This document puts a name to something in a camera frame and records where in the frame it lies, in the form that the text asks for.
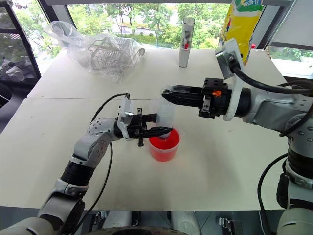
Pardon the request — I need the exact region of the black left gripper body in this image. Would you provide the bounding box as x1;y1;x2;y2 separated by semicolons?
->
127;107;148;147

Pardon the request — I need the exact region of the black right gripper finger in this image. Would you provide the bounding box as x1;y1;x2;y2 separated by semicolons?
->
162;92;204;108
161;84;204;95

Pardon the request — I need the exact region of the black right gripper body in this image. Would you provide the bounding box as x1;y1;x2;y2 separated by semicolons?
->
198;77;232;120

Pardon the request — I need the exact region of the clear plastic cup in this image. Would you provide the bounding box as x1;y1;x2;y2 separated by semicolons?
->
157;97;176;143
149;99;177;129

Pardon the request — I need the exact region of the empty clear plastic cup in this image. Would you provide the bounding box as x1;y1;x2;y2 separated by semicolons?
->
149;99;177;129

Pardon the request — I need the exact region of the plastic cup with red liquid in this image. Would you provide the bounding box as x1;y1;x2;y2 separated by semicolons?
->
147;128;184;163

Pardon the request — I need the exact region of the silver cylindrical container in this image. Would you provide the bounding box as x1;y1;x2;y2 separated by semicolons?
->
178;17;195;68

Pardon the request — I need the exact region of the yellow plastic bag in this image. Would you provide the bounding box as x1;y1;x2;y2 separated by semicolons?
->
218;0;265;66

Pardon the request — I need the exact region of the white rounded shape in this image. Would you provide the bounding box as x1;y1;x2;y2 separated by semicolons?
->
170;210;197;235

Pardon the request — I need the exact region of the crumpled clear plastic bag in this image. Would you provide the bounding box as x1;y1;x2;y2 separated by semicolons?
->
45;20;147;84

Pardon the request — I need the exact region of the black framed glass panel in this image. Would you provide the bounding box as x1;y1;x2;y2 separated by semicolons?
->
0;0;42;86

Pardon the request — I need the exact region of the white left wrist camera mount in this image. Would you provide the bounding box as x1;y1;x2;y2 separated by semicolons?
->
116;97;135;142

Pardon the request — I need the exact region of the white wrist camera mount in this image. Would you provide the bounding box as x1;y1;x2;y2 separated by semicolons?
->
214;38;246;122
116;97;135;142

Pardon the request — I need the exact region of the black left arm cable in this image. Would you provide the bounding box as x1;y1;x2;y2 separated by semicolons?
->
58;92;130;235

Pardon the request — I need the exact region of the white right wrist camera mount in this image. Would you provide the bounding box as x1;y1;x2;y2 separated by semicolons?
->
214;38;246;122

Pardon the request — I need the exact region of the metal wire rack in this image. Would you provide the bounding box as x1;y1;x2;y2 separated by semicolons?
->
87;36;133;83

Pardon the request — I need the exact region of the metal strap buckle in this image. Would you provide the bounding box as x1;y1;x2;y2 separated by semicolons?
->
94;211;109;222
218;216;236;231

